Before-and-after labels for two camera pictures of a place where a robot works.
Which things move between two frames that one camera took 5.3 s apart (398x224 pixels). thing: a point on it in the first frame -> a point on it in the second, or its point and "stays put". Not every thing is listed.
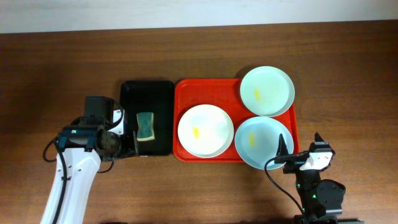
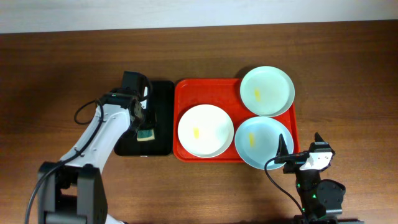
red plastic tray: (226, 94) stays put
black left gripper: (131, 147) -> (150, 123)
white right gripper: (282, 149) stays put
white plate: (205, 130) stays put
